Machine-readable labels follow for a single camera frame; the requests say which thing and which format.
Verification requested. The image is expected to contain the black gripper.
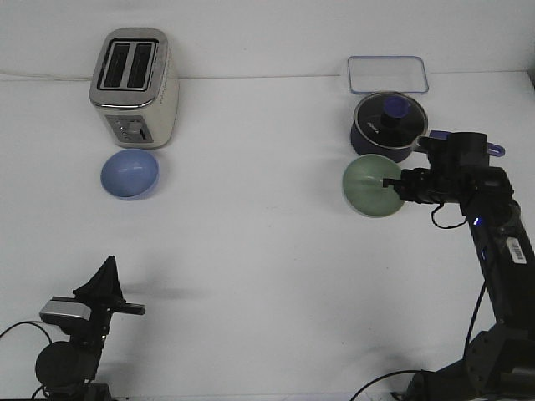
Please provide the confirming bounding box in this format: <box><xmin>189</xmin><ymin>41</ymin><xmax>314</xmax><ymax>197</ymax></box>
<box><xmin>52</xmin><ymin>256</ymin><xmax>145</xmax><ymax>347</ymax></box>
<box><xmin>382</xmin><ymin>166</ymin><xmax>476</xmax><ymax>205</ymax></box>

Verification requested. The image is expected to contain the green bowl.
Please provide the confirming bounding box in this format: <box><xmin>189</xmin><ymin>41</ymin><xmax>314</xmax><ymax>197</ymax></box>
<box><xmin>342</xmin><ymin>154</ymin><xmax>405</xmax><ymax>217</ymax></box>

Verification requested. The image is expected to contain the blue bowl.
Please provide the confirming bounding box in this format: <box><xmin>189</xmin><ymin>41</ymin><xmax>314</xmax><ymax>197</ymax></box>
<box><xmin>100</xmin><ymin>149</ymin><xmax>160</xmax><ymax>201</ymax></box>

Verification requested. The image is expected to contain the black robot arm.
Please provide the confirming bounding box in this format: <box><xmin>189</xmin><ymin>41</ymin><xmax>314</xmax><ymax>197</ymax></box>
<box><xmin>35</xmin><ymin>256</ymin><xmax>145</xmax><ymax>400</ymax></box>
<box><xmin>383</xmin><ymin>132</ymin><xmax>534</xmax><ymax>400</ymax></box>

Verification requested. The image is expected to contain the glass pot lid blue knob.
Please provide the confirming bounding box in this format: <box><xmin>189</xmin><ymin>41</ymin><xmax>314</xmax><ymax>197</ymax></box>
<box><xmin>354</xmin><ymin>92</ymin><xmax>428</xmax><ymax>150</ymax></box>

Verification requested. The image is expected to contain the clear container blue rim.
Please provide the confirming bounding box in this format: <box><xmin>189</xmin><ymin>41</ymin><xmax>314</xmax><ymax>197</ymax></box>
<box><xmin>347</xmin><ymin>55</ymin><xmax>429</xmax><ymax>94</ymax></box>

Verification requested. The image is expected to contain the cream and steel toaster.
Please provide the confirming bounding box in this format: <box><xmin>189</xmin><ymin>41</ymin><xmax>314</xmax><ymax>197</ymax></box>
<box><xmin>89</xmin><ymin>28</ymin><xmax>179</xmax><ymax>149</ymax></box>

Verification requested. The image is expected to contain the blue saucepan with handle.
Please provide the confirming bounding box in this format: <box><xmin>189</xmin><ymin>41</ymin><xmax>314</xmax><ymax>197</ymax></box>
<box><xmin>349</xmin><ymin>92</ymin><xmax>506</xmax><ymax>165</ymax></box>

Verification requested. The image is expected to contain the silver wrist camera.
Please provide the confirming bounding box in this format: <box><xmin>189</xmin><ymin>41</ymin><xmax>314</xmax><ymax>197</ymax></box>
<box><xmin>39</xmin><ymin>299</ymin><xmax>91</xmax><ymax>326</ymax></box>

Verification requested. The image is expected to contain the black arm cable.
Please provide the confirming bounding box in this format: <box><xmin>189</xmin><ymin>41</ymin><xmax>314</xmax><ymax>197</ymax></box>
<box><xmin>349</xmin><ymin>200</ymin><xmax>490</xmax><ymax>401</ymax></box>
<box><xmin>0</xmin><ymin>320</ymin><xmax>54</xmax><ymax>346</ymax></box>

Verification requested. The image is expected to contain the white toaster power cord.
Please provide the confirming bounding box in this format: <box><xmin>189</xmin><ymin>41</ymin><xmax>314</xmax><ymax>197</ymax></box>
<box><xmin>0</xmin><ymin>72</ymin><xmax>94</xmax><ymax>82</ymax></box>

